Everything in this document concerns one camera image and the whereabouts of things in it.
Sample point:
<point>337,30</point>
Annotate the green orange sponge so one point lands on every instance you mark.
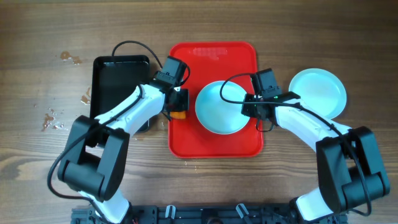
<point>178,114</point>

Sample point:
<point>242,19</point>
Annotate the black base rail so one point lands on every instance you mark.
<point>265,214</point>

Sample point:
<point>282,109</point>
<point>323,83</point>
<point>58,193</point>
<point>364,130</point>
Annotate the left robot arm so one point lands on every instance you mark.
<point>94,159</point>

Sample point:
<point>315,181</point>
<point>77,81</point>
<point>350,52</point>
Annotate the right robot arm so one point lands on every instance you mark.
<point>350,168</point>

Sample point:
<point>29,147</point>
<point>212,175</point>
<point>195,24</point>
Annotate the red plastic tray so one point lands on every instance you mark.
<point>210,62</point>

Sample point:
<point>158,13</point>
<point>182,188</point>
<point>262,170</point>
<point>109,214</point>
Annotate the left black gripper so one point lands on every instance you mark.
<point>185,101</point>

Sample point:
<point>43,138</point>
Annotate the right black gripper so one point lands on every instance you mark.
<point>247,110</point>

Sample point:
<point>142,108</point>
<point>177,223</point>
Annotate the black rectangular tray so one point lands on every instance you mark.
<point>114,79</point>

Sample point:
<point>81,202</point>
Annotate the light blue plate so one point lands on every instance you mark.
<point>215,114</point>
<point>321,90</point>

